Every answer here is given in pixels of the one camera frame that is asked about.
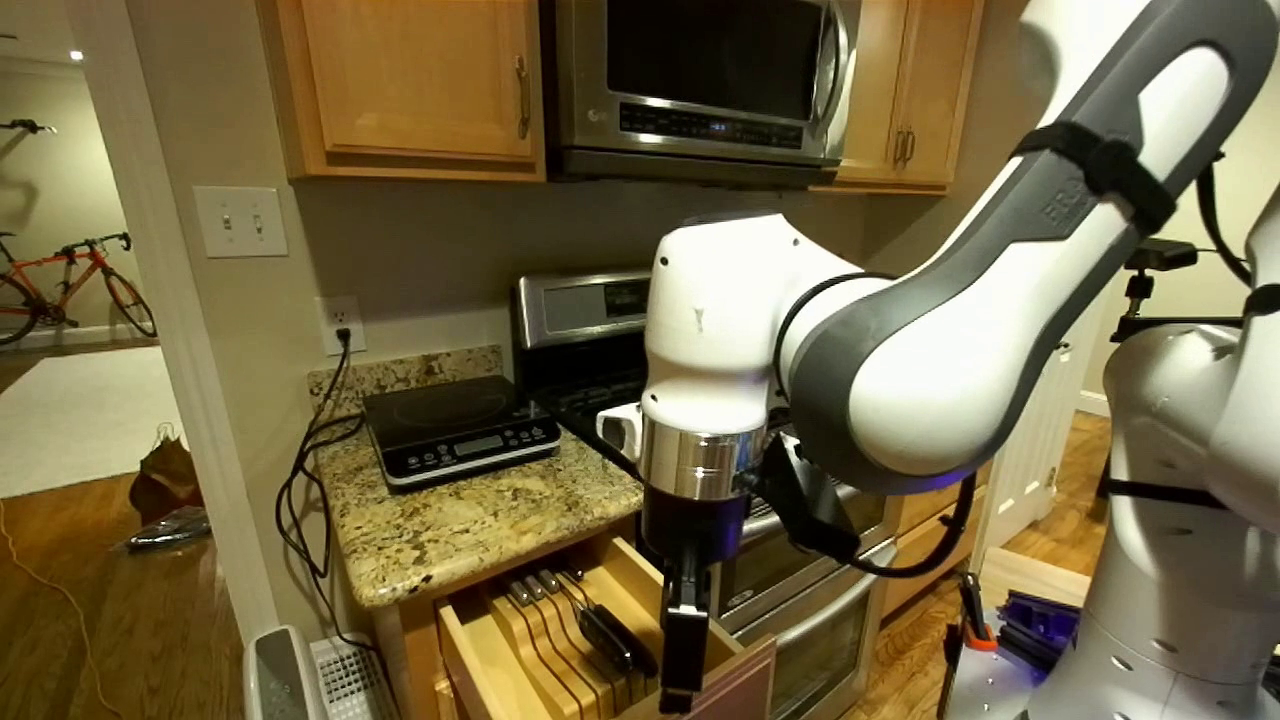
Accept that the oven door handle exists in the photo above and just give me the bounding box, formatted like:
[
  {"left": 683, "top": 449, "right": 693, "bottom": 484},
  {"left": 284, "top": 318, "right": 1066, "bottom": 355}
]
[{"left": 720, "top": 538, "right": 901, "bottom": 641}]

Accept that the microwave door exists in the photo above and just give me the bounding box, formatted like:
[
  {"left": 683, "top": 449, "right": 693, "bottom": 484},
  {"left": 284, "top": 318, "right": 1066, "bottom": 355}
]
[{"left": 555, "top": 0, "right": 853, "bottom": 161}]

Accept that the black portable induction cooktop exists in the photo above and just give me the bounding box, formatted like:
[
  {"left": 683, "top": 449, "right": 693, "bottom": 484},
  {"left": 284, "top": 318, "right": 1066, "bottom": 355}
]
[{"left": 361, "top": 375, "right": 563, "bottom": 492}]

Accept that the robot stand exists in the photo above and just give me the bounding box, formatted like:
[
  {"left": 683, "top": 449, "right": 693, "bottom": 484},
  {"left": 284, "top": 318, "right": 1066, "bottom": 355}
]
[{"left": 943, "top": 640, "right": 1066, "bottom": 720}]

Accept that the orange cable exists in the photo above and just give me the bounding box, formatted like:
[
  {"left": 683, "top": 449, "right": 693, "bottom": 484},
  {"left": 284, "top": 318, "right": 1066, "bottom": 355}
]
[{"left": 0, "top": 498, "right": 127, "bottom": 720}]

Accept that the white rug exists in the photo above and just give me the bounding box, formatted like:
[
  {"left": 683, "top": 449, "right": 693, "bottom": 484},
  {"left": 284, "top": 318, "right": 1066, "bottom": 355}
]
[{"left": 0, "top": 345, "right": 187, "bottom": 500}]

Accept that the stainless steel stove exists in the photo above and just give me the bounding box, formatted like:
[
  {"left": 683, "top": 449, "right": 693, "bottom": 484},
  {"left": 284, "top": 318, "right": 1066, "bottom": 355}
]
[{"left": 511, "top": 268, "right": 903, "bottom": 720}]

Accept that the black cable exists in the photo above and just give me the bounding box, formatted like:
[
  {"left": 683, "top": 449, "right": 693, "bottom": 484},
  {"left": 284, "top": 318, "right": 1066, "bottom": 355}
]
[{"left": 274, "top": 328, "right": 379, "bottom": 653}]

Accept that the wall socket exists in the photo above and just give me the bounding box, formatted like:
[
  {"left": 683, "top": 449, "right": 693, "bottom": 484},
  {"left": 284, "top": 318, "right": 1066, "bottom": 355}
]
[{"left": 317, "top": 295, "right": 368, "bottom": 357}]

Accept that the stainless steel microwave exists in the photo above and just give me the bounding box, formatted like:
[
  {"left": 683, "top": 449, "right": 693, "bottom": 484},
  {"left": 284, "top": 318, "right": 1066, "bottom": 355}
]
[{"left": 539, "top": 0, "right": 864, "bottom": 190}]

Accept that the row of black knives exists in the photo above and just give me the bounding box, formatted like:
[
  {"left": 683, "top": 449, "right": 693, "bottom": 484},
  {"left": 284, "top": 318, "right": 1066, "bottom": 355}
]
[{"left": 503, "top": 565, "right": 661, "bottom": 683}]

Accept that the wooden drawer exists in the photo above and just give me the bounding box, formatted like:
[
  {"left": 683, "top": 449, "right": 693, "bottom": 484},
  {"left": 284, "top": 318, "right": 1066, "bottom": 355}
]
[{"left": 434, "top": 533, "right": 777, "bottom": 720}]

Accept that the wall cabinet door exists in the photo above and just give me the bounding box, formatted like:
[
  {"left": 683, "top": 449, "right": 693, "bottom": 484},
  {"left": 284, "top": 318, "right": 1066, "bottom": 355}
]
[{"left": 275, "top": 0, "right": 541, "bottom": 163}]

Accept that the white door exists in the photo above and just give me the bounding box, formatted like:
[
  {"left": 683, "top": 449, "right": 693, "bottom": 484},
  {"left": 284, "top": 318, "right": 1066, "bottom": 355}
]
[{"left": 983, "top": 300, "right": 1103, "bottom": 563}]

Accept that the microwave door handle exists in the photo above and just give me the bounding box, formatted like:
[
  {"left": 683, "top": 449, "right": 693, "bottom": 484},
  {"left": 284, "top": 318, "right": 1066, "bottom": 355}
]
[{"left": 812, "top": 0, "right": 853, "bottom": 139}]

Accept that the wooden wall cabinet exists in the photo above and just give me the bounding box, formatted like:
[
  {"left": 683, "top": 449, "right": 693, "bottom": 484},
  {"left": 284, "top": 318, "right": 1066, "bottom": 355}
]
[
  {"left": 812, "top": 0, "right": 987, "bottom": 195},
  {"left": 257, "top": 0, "right": 548, "bottom": 184}
]

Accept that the brown paper bag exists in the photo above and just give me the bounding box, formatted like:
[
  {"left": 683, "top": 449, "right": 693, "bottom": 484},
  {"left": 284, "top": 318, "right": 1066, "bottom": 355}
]
[{"left": 127, "top": 423, "right": 207, "bottom": 527}]

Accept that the oven door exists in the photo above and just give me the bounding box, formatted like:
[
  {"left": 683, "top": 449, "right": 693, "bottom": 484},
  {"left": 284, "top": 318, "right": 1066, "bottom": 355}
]
[{"left": 716, "top": 488, "right": 903, "bottom": 720}]

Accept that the wooden base cabinet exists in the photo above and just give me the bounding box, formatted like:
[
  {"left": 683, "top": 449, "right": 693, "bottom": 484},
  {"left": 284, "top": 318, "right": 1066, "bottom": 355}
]
[{"left": 878, "top": 458, "right": 997, "bottom": 623}]

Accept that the orange and black clamp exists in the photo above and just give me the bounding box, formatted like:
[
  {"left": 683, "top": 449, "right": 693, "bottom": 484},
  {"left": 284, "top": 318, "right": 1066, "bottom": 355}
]
[{"left": 954, "top": 570, "right": 1001, "bottom": 653}]

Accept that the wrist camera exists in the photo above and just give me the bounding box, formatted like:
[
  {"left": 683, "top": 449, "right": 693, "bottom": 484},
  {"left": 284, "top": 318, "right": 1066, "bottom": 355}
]
[{"left": 745, "top": 432, "right": 863, "bottom": 563}]

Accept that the orange bicycle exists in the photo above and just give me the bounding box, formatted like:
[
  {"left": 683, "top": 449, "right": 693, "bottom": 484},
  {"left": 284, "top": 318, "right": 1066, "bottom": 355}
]
[{"left": 0, "top": 231, "right": 159, "bottom": 347}]

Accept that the light switch plate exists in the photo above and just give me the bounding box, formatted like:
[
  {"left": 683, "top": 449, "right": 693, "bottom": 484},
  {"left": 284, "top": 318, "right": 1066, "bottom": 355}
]
[{"left": 193, "top": 185, "right": 290, "bottom": 260}]

